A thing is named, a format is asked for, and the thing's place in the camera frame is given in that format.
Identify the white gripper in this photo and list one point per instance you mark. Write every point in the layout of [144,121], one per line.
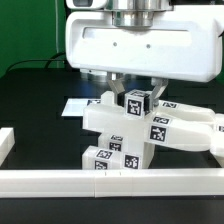
[183,44]

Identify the white chair back frame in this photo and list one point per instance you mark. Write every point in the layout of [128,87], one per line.
[174,125]

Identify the white tagged chair nut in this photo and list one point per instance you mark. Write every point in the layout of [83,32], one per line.
[136,103]

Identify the white U-shaped fence frame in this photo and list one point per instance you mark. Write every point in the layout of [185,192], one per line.
[109,183]

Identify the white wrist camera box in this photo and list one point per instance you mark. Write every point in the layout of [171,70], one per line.
[86,4]

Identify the white chair seat plate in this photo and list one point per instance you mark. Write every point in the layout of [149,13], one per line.
[136,154]

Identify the white marker base sheet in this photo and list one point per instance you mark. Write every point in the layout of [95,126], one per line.
[74,107]

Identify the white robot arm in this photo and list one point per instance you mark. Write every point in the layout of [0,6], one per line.
[139,14]

